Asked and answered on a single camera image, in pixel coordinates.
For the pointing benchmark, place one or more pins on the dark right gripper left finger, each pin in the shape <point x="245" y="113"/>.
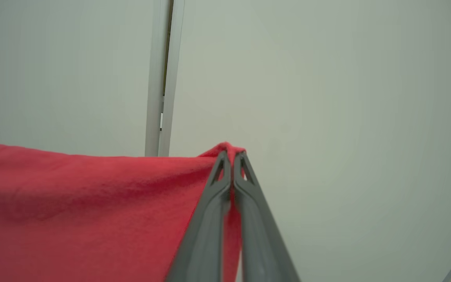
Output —
<point x="206" y="235"/>

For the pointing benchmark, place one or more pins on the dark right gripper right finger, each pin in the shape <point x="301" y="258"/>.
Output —
<point x="260" y="243"/>

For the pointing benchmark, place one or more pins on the grey partition post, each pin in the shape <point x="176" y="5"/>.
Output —
<point x="153" y="78"/>

